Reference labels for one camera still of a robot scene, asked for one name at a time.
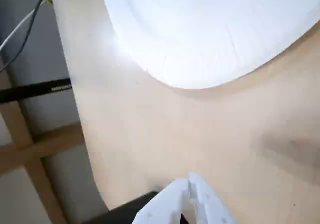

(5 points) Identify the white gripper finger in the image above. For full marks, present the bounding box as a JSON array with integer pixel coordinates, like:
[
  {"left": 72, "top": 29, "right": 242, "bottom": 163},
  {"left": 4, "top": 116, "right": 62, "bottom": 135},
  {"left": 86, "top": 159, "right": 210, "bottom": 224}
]
[
  {"left": 132, "top": 179, "right": 190, "bottom": 224},
  {"left": 188, "top": 173, "right": 238, "bottom": 224}
]

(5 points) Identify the white paper plate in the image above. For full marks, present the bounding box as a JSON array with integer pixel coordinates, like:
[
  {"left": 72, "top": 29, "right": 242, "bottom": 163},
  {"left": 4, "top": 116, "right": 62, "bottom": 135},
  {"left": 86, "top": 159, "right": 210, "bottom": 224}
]
[{"left": 99, "top": 0, "right": 320, "bottom": 90}]

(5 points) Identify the black table clamp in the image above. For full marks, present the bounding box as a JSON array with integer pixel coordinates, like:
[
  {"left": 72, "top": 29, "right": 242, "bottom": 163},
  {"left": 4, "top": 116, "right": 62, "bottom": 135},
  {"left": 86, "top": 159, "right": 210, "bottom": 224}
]
[{"left": 83, "top": 191, "right": 161, "bottom": 224}]

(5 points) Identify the black printed bar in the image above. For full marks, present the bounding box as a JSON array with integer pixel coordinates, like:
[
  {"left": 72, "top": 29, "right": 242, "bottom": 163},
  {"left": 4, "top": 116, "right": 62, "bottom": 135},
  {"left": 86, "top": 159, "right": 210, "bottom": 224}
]
[{"left": 0, "top": 77, "right": 73, "bottom": 103}]

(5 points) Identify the light wooden shelf frame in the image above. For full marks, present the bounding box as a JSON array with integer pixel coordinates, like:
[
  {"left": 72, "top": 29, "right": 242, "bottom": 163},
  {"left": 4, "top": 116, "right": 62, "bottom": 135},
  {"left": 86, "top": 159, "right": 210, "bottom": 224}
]
[{"left": 0, "top": 56, "right": 87, "bottom": 224}]

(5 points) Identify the long black cable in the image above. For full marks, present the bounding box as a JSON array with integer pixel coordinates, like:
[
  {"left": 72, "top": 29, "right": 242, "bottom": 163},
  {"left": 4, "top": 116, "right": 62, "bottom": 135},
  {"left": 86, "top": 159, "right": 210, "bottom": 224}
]
[{"left": 0, "top": 0, "right": 51, "bottom": 72}]

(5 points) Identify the white cable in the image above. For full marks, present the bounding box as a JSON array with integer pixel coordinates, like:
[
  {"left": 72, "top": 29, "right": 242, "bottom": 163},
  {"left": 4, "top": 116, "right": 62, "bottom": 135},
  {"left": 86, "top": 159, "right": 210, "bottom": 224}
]
[{"left": 0, "top": 0, "right": 51, "bottom": 50}]

